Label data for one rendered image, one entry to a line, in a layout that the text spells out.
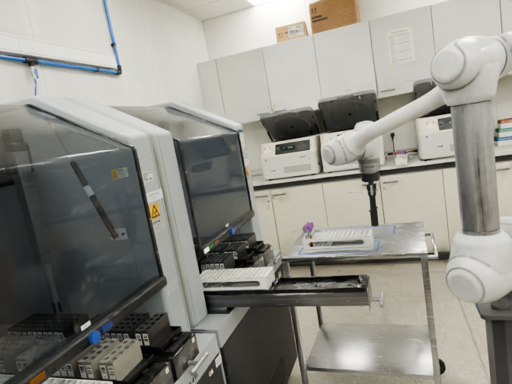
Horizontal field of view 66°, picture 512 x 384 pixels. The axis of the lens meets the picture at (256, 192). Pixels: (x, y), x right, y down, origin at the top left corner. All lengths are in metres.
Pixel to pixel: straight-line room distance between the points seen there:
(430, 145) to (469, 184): 2.41
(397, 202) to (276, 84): 1.62
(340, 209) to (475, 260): 2.55
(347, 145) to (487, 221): 0.54
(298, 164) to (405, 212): 1.05
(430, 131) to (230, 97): 1.96
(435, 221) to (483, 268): 2.51
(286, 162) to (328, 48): 1.14
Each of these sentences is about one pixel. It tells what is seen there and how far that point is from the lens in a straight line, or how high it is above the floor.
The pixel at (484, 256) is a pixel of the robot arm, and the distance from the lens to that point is 1.28.
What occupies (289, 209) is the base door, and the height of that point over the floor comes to 0.60.
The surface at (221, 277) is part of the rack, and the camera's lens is 1.55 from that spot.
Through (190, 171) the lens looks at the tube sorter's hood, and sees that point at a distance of 1.49.
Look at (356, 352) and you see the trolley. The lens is 2.08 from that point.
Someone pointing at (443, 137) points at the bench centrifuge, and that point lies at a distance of 3.66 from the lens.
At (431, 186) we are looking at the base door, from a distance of 3.69.
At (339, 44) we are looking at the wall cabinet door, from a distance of 3.98.
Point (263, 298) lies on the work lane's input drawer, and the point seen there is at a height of 0.79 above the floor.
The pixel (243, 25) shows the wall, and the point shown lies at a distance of 4.61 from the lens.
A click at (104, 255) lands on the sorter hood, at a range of 1.08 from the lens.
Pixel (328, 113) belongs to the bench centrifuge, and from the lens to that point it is 3.98.
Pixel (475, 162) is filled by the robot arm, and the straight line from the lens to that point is 1.25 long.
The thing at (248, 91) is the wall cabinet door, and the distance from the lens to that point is 4.15.
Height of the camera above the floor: 1.38
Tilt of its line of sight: 8 degrees down
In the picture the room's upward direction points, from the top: 10 degrees counter-clockwise
